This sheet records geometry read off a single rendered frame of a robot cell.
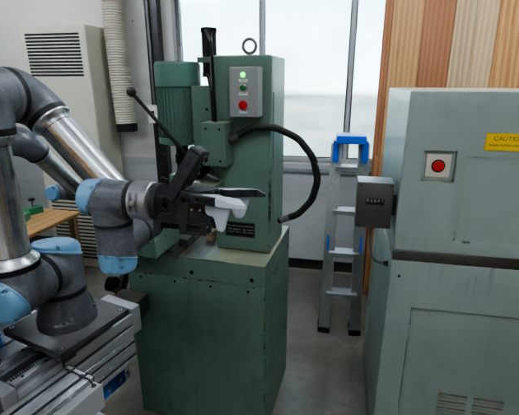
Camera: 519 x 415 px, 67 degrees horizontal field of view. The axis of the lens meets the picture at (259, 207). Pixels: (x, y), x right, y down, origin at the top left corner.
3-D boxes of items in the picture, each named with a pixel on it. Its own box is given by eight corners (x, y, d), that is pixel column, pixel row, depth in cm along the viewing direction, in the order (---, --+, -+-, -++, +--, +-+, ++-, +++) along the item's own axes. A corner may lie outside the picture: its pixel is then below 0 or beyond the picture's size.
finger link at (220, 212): (246, 235, 64) (214, 225, 71) (247, 200, 63) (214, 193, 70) (231, 239, 62) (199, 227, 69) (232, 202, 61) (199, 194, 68)
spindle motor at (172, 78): (172, 139, 169) (167, 62, 160) (210, 141, 165) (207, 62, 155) (151, 145, 153) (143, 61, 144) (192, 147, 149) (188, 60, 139)
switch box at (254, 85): (235, 115, 138) (234, 67, 133) (263, 116, 136) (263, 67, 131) (229, 116, 133) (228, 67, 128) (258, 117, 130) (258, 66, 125)
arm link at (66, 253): (96, 277, 108) (90, 232, 104) (63, 303, 96) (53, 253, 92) (58, 273, 111) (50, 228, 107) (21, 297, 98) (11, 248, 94)
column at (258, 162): (235, 228, 177) (231, 58, 155) (282, 233, 171) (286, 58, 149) (216, 248, 156) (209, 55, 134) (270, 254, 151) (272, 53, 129)
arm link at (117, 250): (152, 257, 88) (148, 210, 84) (126, 280, 77) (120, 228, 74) (121, 254, 89) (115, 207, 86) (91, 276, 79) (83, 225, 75)
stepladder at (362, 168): (317, 321, 249) (327, 132, 225) (358, 324, 245) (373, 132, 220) (317, 333, 233) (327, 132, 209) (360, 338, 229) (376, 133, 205)
